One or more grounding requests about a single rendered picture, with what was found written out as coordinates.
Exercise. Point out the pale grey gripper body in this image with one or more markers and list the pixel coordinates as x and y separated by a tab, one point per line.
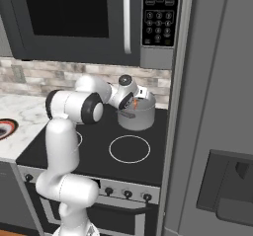
139	102

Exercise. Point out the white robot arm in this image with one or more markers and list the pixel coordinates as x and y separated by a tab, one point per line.
66	141

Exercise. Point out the grey metal pot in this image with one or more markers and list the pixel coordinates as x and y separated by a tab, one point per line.
138	120

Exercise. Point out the dark grey microwave oven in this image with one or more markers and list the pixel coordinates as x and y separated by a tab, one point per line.
154	57

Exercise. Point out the black and silver stove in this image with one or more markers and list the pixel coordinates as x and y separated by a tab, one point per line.
99	147

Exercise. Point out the grey fridge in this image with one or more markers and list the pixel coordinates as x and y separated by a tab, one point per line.
210	82

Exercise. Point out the dark microwave door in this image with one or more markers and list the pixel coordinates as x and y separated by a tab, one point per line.
66	49

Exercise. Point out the black stove knob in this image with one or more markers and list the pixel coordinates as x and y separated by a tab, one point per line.
128	194
108	191
29	177
147	197

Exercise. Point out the dark oven door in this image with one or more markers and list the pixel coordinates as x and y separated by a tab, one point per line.
115	218

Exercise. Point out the dark grey fridge dispenser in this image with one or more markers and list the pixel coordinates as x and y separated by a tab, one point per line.
227	187

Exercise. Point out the grey base cupboard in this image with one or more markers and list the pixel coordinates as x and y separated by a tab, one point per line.
15	197

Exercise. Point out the grey wall socket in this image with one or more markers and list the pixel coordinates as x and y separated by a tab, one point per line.
18	74

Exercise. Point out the grey wall cupboard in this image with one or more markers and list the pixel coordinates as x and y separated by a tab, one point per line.
4	39

